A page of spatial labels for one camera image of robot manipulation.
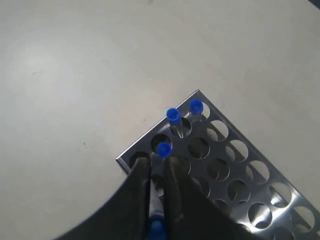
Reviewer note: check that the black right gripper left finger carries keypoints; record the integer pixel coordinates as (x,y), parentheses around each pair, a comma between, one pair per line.
(125,215)

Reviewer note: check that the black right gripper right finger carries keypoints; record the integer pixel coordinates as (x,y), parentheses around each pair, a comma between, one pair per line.
(189,215)

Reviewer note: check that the blue capped tube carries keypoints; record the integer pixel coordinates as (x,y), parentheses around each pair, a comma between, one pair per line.
(175,121)
(161,150)
(196,108)
(156,228)

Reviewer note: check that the blue capped tube back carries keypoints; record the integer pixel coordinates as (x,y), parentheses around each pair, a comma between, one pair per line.
(161,150)

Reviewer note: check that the stainless steel test tube rack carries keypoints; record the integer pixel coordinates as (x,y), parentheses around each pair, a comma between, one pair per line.
(231,173)

